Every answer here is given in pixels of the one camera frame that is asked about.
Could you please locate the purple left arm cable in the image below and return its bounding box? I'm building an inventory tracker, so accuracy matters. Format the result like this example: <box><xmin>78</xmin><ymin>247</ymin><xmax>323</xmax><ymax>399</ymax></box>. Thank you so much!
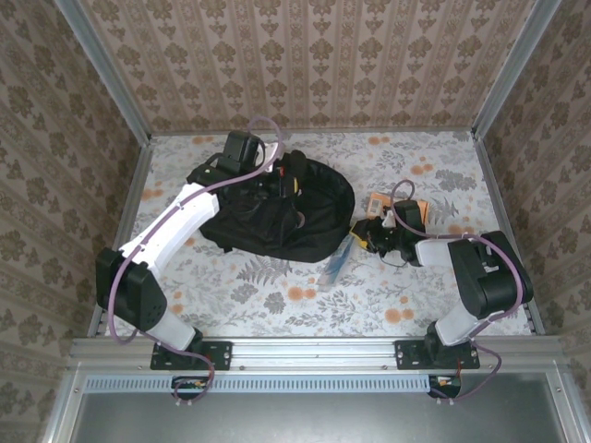
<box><xmin>107</xmin><ymin>115</ymin><xmax>287</xmax><ymax>410</ymax></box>

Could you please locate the wide aluminium base rail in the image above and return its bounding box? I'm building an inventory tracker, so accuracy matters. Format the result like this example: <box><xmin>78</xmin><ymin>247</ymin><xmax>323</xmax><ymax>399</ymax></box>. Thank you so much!
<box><xmin>68</xmin><ymin>335</ymin><xmax>564</xmax><ymax>370</ymax></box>

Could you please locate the aluminium side rail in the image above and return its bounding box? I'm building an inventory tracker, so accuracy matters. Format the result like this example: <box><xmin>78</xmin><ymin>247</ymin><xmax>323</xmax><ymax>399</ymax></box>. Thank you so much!
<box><xmin>471</xmin><ymin>136</ymin><xmax>549</xmax><ymax>337</ymax></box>
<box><xmin>86</xmin><ymin>138</ymin><xmax>156</xmax><ymax>338</ymax></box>

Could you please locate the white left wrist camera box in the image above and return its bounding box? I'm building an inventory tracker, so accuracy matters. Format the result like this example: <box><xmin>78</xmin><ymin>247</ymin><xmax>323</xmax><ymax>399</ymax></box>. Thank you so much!
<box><xmin>261</xmin><ymin>140</ymin><xmax>286</xmax><ymax>175</ymax></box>

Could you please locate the orange paperback book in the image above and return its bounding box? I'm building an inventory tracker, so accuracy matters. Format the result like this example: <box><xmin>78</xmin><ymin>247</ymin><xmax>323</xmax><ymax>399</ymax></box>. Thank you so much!
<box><xmin>368</xmin><ymin>191</ymin><xmax>431</xmax><ymax>221</ymax></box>

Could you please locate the thin aluminium edge strip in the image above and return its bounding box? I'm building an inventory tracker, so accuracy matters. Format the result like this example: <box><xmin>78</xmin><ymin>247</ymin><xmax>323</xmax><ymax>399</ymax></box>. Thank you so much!
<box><xmin>147</xmin><ymin>125</ymin><xmax>476</xmax><ymax>138</ymax></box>

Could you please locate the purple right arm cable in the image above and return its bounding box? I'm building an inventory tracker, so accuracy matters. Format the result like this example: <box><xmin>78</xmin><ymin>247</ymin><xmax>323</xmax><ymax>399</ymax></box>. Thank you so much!
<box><xmin>391</xmin><ymin>179</ymin><xmax>525</xmax><ymax>407</ymax></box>

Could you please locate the black backpack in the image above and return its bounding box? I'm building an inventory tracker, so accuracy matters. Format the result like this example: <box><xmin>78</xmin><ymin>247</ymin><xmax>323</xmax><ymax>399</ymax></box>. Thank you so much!
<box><xmin>197</xmin><ymin>150</ymin><xmax>356</xmax><ymax>264</ymax></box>

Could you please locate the grey slotted cable duct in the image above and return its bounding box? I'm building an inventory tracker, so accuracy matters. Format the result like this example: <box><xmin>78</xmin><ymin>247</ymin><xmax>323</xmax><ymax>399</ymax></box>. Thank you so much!
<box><xmin>84</xmin><ymin>373</ymin><xmax>438</xmax><ymax>394</ymax></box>

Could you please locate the grey metal sheet panel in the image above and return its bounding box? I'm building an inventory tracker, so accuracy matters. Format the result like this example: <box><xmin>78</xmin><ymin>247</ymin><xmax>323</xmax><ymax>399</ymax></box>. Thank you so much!
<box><xmin>68</xmin><ymin>373</ymin><xmax>569</xmax><ymax>443</ymax></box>

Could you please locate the aluminium corner post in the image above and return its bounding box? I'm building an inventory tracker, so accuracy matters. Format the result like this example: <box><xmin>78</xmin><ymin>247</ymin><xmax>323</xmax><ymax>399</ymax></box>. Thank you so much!
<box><xmin>54</xmin><ymin>0</ymin><xmax>152</xmax><ymax>147</ymax></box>
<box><xmin>471</xmin><ymin>0</ymin><xmax>562</xmax><ymax>139</ymax></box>

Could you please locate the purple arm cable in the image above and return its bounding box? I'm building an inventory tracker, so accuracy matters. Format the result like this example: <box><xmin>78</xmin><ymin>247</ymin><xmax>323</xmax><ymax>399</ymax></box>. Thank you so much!
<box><xmin>107</xmin><ymin>115</ymin><xmax>287</xmax><ymax>410</ymax></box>
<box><xmin>391</xmin><ymin>179</ymin><xmax>525</xmax><ymax>407</ymax></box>

